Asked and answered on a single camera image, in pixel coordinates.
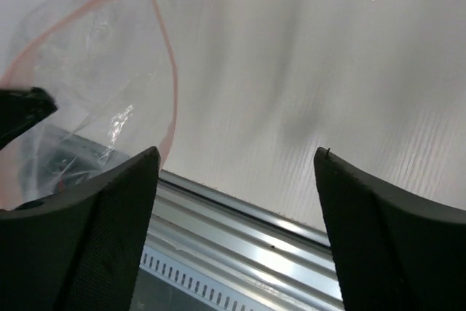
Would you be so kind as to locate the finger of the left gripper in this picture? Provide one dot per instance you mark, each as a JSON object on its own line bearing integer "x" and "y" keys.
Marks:
{"x": 22, "y": 109}

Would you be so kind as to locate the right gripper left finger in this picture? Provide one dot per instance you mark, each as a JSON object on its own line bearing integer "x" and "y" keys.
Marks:
{"x": 80, "y": 249}

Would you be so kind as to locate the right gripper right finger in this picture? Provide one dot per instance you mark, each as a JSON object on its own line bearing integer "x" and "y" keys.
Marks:
{"x": 393, "y": 250}

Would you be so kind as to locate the clear zip top bag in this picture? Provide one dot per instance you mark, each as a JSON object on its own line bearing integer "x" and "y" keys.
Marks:
{"x": 109, "y": 67}

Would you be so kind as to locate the aluminium rail frame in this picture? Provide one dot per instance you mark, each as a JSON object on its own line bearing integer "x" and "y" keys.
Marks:
{"x": 266, "y": 261}

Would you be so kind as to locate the slotted cable duct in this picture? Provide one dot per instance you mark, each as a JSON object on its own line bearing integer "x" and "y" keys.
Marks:
{"x": 188, "y": 280}

